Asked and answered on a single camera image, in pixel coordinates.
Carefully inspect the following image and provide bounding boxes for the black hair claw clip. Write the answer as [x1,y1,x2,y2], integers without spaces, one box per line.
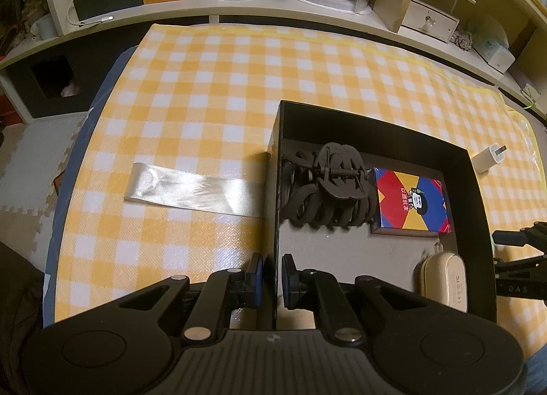
[280,143,379,229]

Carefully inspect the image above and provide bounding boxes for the small olive book green cord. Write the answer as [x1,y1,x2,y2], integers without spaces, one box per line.
[515,79,541,111]

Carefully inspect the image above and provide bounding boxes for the black cube storage box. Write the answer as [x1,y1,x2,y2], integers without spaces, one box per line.
[4,53,92,119]

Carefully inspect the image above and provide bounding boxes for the grey foam floor mat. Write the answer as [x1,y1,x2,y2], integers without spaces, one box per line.
[0,113,92,250]

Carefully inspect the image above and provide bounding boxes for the white charger plug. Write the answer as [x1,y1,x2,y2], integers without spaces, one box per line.
[470,145,508,174]

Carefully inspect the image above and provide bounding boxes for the small white drawer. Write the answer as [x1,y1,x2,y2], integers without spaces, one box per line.
[399,0,477,43]

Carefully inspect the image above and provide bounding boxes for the yellow white checkered blanket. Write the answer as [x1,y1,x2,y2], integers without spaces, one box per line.
[40,23,547,361]

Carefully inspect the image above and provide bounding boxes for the black cardboard box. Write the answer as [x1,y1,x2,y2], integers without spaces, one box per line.
[263,100,499,331]

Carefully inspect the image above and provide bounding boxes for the person's dark clothing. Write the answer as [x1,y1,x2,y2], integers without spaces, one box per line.
[0,243,48,395]

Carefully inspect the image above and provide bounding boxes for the colourful playing card box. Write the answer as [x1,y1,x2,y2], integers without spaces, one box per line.
[370,168,453,237]

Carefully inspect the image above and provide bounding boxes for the shiny cream ribbon strip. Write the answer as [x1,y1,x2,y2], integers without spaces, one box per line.
[124,162,268,217]

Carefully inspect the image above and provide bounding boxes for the beige earbud case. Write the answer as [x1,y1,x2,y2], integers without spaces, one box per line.
[414,245,469,314]

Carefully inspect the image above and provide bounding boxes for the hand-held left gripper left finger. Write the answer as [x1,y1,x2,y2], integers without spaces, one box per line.
[120,252,266,343]

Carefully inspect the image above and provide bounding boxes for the silver beaded ornament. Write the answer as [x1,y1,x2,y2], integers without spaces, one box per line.
[451,29,475,54]

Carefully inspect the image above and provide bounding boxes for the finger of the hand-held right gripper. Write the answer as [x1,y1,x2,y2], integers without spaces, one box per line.
[493,252,547,278]
[491,224,547,248]

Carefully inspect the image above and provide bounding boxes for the pale blue tissue box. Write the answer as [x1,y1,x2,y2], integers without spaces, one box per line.
[470,14,517,73]

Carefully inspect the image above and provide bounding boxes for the pale blue cup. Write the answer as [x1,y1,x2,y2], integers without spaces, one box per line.
[36,14,58,39]

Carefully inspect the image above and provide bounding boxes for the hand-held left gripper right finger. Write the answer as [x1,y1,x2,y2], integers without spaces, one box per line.
[282,253,431,347]

